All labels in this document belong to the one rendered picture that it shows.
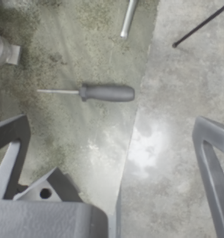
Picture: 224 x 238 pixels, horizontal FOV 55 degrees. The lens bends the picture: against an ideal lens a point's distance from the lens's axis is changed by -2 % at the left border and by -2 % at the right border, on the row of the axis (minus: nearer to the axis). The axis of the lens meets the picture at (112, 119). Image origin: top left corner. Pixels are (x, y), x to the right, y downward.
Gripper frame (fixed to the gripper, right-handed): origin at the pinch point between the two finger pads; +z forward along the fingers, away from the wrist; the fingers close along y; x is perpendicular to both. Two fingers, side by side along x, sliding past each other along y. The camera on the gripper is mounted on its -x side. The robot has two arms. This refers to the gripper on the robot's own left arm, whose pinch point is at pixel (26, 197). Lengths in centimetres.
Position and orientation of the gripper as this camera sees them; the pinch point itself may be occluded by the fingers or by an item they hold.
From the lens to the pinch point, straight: 34.8
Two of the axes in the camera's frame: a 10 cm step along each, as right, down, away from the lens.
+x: -8.2, 5.7, 0.5
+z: 0.1, -0.7, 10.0
